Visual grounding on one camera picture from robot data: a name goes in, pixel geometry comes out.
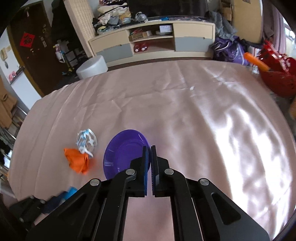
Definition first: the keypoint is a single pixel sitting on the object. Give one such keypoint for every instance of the pile of clothes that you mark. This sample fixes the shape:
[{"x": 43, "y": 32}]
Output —
[{"x": 111, "y": 16}]

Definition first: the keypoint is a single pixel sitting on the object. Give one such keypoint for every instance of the black hanging coats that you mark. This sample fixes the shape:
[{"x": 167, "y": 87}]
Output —
[{"x": 62, "y": 16}]

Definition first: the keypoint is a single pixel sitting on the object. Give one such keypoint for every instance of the red diamond door decoration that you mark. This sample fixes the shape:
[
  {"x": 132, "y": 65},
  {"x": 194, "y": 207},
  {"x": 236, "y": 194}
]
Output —
[{"x": 27, "y": 40}]

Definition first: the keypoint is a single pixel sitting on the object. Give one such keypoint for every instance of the child scooter with pink bag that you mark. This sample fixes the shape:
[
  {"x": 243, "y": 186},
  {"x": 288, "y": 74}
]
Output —
[{"x": 61, "y": 54}]

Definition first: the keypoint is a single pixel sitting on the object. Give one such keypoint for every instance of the orange foam stick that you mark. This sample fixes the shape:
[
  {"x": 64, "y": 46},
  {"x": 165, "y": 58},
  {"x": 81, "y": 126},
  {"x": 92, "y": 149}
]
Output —
[{"x": 255, "y": 61}]

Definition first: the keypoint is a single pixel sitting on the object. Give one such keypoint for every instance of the silver blue plastic wrapper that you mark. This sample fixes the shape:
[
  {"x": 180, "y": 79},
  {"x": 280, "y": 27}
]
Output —
[{"x": 86, "y": 141}]

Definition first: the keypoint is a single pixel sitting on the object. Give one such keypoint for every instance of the wall intercom phone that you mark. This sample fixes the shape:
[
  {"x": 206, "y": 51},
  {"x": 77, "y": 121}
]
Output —
[{"x": 3, "y": 54}]

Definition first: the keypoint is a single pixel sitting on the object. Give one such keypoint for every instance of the purple plastic plate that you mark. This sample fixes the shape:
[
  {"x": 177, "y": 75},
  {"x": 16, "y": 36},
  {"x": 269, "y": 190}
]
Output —
[{"x": 122, "y": 155}]

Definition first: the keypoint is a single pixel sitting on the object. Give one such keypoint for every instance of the white round stool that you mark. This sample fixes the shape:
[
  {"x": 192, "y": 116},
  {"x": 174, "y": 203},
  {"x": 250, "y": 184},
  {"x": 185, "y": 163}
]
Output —
[{"x": 92, "y": 67}]

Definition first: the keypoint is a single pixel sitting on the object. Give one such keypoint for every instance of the red plastic basket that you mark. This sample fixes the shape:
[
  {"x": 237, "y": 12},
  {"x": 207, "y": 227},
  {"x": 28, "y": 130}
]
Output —
[{"x": 279, "y": 74}]

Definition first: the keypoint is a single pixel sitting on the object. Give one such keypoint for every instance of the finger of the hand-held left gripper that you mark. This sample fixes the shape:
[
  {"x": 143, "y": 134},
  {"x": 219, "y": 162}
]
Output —
[{"x": 67, "y": 194}]

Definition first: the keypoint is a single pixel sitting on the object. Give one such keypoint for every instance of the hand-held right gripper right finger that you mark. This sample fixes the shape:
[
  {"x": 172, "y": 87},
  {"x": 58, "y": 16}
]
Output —
[{"x": 154, "y": 176}]

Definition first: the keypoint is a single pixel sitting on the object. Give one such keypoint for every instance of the purple bag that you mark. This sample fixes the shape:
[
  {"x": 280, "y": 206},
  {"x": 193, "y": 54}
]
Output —
[{"x": 229, "y": 51}]

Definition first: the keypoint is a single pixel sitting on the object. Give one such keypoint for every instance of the dark brown door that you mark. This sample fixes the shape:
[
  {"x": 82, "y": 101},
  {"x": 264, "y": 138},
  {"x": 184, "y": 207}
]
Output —
[{"x": 34, "y": 64}]

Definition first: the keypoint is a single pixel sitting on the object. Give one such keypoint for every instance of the grey clothing heap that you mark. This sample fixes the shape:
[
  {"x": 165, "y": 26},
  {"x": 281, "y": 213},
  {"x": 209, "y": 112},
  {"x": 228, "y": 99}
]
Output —
[{"x": 222, "y": 25}]

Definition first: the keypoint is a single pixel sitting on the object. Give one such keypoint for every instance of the black shoe rack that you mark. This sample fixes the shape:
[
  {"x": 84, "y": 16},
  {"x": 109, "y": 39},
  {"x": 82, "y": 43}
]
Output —
[{"x": 77, "y": 58}]

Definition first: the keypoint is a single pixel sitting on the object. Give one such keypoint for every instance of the black flat television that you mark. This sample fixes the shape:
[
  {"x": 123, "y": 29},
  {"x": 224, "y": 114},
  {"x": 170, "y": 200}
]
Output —
[{"x": 173, "y": 8}]

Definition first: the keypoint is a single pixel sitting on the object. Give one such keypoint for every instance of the pink satin tablecloth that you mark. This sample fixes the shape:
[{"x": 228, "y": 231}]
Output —
[{"x": 185, "y": 115}]

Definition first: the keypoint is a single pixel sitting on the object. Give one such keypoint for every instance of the red bottles in cabinet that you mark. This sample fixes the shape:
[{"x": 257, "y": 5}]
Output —
[{"x": 140, "y": 47}]

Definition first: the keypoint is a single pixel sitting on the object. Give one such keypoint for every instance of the beige woven folding screen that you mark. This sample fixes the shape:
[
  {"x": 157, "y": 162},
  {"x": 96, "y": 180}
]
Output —
[{"x": 78, "y": 23}]

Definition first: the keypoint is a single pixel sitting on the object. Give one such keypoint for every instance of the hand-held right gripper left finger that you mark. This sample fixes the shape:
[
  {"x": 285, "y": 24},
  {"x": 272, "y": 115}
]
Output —
[{"x": 146, "y": 176}]

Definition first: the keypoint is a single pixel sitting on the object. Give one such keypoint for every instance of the pink curtain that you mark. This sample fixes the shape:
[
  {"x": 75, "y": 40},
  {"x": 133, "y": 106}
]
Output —
[{"x": 275, "y": 25}]

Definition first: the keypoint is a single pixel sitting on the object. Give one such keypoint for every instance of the cream standing air conditioner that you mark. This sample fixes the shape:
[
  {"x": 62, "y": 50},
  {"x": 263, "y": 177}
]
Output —
[{"x": 247, "y": 20}]

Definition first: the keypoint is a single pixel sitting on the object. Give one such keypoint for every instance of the cardboard boxes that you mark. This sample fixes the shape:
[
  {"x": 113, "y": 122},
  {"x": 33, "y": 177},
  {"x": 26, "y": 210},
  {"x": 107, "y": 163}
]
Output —
[{"x": 226, "y": 10}]

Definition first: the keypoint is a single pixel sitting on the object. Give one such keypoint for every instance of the cream grey television cabinet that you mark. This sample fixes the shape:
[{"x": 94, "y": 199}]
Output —
[{"x": 194, "y": 41}]

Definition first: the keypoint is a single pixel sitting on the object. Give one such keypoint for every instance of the orange cloth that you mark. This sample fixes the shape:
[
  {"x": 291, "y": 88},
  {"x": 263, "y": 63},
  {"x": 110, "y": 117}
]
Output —
[{"x": 77, "y": 161}]

